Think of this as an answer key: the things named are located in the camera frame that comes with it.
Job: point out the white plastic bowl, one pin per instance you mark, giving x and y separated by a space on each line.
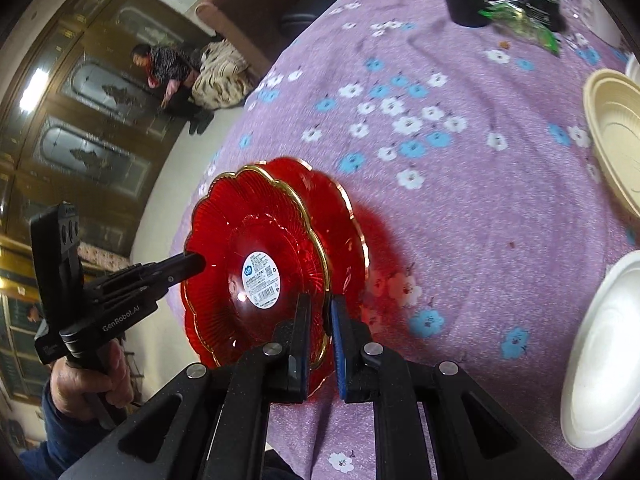
634 72
600 360

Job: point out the person's left forearm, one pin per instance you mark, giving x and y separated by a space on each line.
55 440

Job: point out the printed blanket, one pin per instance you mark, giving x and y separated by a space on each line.
220 75

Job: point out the red glass plate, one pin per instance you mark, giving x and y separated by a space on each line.
240 230
332 220

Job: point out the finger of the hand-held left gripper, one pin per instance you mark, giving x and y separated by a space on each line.
180 267

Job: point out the purple floral tablecloth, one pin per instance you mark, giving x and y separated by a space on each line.
450 210

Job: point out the green snack packet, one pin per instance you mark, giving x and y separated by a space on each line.
530 30

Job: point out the black leather sofa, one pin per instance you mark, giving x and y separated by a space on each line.
310 5

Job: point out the person's left hand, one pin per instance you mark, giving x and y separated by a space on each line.
95 385

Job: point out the wooden glass-door cabinet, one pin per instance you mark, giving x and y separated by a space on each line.
75 110

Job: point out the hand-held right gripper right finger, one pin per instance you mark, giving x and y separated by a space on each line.
340 350

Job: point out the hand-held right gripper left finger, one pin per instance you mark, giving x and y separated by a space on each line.
301 355

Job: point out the brown armchair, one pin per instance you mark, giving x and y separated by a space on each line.
235 5

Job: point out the cream plastic plate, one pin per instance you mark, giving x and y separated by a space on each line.
615 130

